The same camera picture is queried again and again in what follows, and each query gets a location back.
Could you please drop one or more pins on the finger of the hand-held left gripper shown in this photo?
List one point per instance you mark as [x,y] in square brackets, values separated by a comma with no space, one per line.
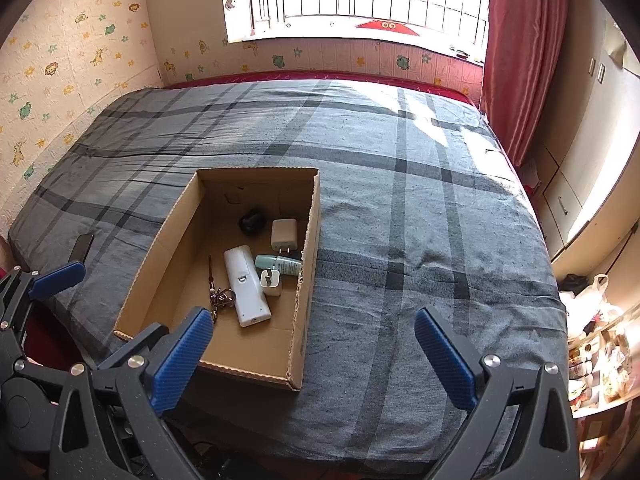
[57,280]
[82,246]

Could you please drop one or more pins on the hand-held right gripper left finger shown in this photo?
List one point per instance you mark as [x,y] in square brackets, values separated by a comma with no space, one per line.
[182,360]

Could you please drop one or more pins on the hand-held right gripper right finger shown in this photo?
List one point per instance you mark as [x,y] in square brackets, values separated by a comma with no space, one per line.
[442,360]

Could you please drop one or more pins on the brown cardboard box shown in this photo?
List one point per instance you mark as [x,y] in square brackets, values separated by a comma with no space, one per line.
[250,345]

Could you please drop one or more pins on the small white cube charger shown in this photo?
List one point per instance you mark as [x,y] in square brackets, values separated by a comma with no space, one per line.
[270,282]

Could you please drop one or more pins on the teal plastic bottle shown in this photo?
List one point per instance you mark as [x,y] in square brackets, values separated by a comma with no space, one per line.
[280,265]

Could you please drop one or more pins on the black cylinder cup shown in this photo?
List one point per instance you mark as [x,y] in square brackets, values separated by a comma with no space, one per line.
[251,221]

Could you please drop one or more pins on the white charger plug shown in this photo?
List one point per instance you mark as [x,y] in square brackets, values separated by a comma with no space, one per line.
[284,232]

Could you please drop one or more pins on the grey plaid bed sheet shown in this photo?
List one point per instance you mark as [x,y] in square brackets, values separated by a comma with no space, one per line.
[425,235]

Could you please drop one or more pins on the white plastic bag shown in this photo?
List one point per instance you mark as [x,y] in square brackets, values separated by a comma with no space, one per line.
[590,300]

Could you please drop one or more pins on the beige wardrobe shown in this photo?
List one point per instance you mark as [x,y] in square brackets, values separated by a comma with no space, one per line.
[590,135]

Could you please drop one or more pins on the red mattress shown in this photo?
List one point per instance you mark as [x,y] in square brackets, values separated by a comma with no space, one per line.
[310,76]

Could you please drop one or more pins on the red curtain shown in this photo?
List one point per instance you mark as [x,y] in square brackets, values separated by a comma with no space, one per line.
[520,60]

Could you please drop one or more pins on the red window sticker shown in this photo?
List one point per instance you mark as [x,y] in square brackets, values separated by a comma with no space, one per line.
[387,26]

